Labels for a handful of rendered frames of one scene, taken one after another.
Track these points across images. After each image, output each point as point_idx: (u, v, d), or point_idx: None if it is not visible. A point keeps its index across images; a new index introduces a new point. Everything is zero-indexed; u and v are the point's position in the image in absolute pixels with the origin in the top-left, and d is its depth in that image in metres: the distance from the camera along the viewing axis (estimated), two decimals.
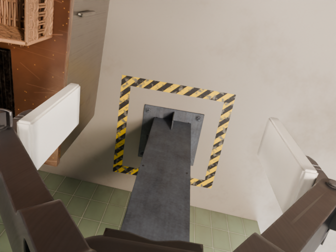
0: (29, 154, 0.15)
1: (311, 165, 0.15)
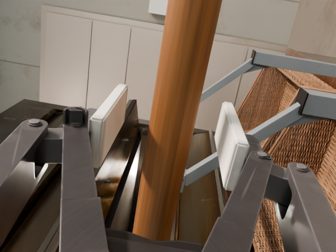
0: (99, 148, 0.16)
1: (245, 139, 0.16)
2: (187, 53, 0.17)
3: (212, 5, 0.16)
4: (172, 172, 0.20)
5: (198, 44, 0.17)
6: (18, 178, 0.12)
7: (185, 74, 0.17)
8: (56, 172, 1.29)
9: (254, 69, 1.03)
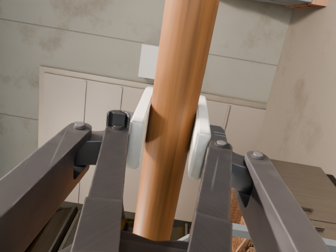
0: (138, 150, 0.17)
1: (207, 129, 0.17)
2: (185, 57, 0.17)
3: (208, 9, 0.16)
4: (171, 174, 0.20)
5: (196, 48, 0.17)
6: (55, 178, 0.12)
7: (183, 78, 0.17)
8: None
9: None
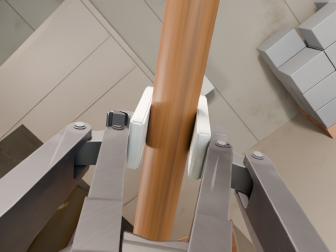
0: (138, 150, 0.17)
1: (207, 129, 0.17)
2: (184, 60, 0.17)
3: (208, 12, 0.16)
4: (171, 177, 0.20)
5: (195, 51, 0.17)
6: (55, 178, 0.12)
7: (183, 81, 0.17)
8: None
9: None
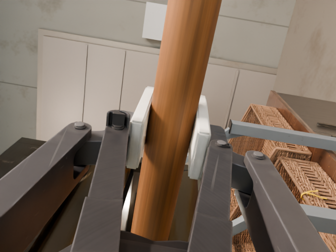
0: (138, 150, 0.17)
1: (207, 129, 0.17)
2: (187, 54, 0.17)
3: (211, 6, 0.16)
4: (171, 173, 0.20)
5: (198, 45, 0.17)
6: (55, 178, 0.12)
7: (185, 75, 0.17)
8: (51, 220, 1.39)
9: (232, 137, 1.14)
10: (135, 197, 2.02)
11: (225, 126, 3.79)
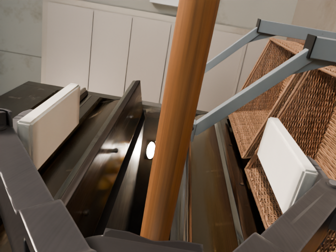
0: (29, 154, 0.15)
1: (311, 165, 0.15)
2: (186, 78, 0.23)
3: (204, 45, 0.23)
4: (175, 165, 0.27)
5: (194, 71, 0.23)
6: None
7: (185, 93, 0.24)
8: (62, 145, 1.31)
9: (259, 38, 1.05)
10: (146, 145, 1.94)
11: None
